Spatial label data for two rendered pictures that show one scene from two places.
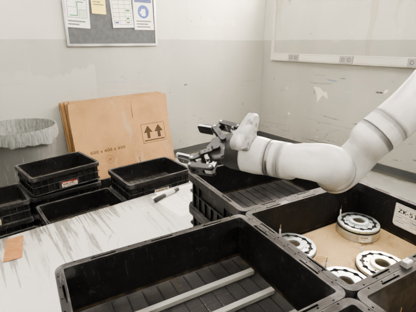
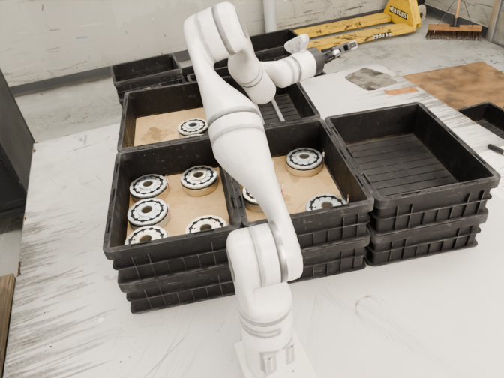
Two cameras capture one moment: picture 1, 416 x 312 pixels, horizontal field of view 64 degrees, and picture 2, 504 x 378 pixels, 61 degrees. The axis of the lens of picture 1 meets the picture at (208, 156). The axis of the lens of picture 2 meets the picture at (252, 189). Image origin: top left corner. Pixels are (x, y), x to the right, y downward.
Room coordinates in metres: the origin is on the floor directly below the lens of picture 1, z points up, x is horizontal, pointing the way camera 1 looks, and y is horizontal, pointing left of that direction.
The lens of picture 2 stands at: (0.91, -1.18, 1.56)
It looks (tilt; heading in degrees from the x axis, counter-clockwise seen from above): 38 degrees down; 113
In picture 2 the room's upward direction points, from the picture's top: 7 degrees counter-clockwise
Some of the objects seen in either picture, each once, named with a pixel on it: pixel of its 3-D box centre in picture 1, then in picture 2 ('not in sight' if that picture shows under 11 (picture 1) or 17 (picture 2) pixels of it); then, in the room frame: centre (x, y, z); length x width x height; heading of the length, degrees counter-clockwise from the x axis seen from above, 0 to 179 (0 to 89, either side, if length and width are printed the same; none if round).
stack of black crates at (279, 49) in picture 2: not in sight; (271, 73); (0.03, 1.42, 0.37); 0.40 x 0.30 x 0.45; 38
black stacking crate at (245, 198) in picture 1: (267, 194); (399, 163); (0.91, -0.18, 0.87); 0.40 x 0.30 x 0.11; 119
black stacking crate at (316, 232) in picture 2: (351, 244); (289, 183); (0.65, -0.33, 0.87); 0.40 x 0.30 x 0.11; 119
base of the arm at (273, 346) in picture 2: not in sight; (267, 331); (0.73, -0.77, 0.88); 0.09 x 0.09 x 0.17; 47
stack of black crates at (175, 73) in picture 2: not in sight; (153, 100); (-0.60, 0.92, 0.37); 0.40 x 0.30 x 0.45; 38
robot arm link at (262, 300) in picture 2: not in sight; (261, 273); (0.73, -0.77, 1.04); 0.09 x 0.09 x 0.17; 32
